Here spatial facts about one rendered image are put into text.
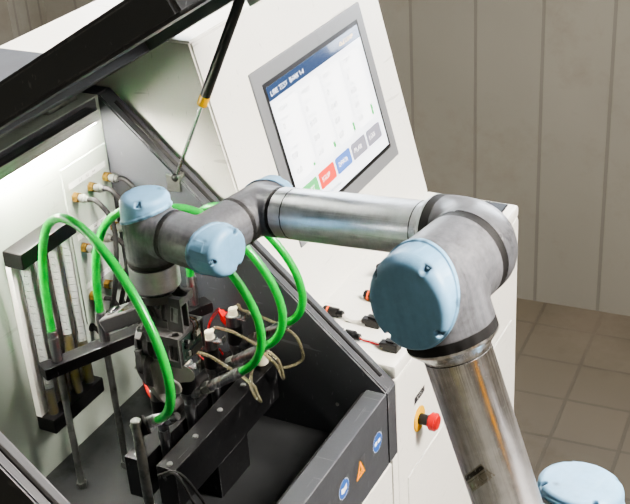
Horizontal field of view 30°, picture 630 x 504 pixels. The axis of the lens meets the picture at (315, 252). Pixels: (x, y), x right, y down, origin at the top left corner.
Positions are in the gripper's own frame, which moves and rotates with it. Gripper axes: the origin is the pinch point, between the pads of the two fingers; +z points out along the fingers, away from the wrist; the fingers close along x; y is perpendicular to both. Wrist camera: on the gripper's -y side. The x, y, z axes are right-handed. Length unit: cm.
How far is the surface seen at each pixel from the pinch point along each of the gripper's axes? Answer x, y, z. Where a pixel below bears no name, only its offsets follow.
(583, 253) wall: 227, 8, 89
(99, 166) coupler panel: 30.3, -30.0, -21.8
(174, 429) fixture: 6.9, -3.8, 12.8
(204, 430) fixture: 8.5, 1.1, 12.7
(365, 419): 25.1, 23.1, 15.8
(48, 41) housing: 50, -54, -36
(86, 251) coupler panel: 21.9, -29.1, -8.9
